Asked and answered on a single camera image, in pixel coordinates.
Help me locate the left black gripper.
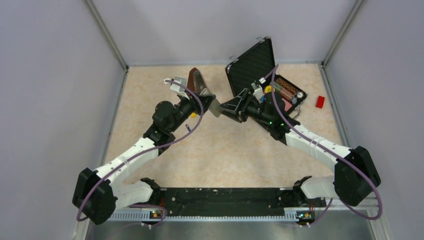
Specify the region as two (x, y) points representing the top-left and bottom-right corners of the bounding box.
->
(168, 88), (216, 133)

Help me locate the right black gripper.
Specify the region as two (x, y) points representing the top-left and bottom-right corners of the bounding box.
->
(218, 89), (273, 125)

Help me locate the beige remote control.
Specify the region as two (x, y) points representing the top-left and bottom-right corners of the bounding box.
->
(208, 98), (222, 118)

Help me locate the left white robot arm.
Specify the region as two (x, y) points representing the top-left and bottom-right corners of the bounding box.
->
(72, 89), (216, 225)

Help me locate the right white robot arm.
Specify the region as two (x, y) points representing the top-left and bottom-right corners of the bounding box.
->
(218, 88), (381, 207)

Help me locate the brown metronome with clear cover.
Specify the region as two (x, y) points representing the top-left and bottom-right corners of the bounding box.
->
(187, 67), (207, 95)

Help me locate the yellow big blind chip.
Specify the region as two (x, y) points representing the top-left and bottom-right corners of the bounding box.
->
(264, 85), (272, 93)

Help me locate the black poker chip case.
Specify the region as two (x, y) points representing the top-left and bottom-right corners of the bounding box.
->
(225, 36), (308, 119)

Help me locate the red toy block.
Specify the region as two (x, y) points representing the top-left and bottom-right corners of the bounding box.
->
(315, 95), (326, 109)

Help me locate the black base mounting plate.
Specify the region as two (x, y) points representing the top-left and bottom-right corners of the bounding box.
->
(147, 187), (327, 217)

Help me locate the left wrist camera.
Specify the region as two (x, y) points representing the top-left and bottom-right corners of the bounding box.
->
(163, 76), (189, 99)

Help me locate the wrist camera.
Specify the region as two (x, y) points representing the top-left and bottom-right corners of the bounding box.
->
(251, 77), (266, 103)
(163, 76), (189, 99)

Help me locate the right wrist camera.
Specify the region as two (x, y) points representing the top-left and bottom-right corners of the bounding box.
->
(251, 77), (266, 103)

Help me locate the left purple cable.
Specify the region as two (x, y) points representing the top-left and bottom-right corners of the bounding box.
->
(76, 79), (205, 229)

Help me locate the purple cable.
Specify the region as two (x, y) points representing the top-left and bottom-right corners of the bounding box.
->
(76, 79), (205, 229)
(259, 64), (384, 229)

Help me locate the aluminium frame rail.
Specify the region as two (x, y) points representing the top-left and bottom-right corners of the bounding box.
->
(79, 188), (382, 223)

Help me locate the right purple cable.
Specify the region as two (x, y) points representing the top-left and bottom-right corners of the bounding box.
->
(259, 64), (384, 229)

